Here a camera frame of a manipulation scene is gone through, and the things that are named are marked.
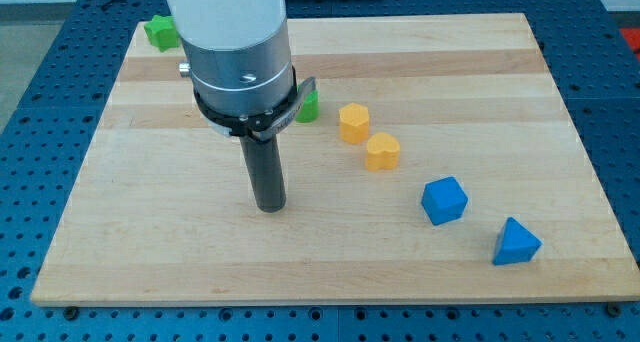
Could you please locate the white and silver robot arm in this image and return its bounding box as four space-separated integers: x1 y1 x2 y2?
167 0 294 117

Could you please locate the yellow heart block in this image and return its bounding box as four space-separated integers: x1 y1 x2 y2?
365 132 401 171

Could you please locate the green rounded block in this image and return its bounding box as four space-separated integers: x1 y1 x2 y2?
295 90 319 123

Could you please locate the yellow hexagon block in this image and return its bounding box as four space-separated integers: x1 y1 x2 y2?
339 103 370 144

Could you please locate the dark grey cylindrical pointer rod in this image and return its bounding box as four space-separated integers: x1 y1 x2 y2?
240 137 286 213

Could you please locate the light wooden board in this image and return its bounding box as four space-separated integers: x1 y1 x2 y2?
31 13 639 307

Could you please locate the blue cube block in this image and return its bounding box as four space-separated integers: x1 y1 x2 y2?
421 176 468 226

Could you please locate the green star block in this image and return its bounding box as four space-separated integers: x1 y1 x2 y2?
143 15 180 52

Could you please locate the blue triangle block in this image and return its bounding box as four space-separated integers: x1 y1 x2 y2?
492 217 543 265

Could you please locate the red object at edge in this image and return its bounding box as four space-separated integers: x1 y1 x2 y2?
620 27 640 59

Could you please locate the black clamp ring with lever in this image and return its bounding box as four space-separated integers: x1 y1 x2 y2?
192 66 318 142

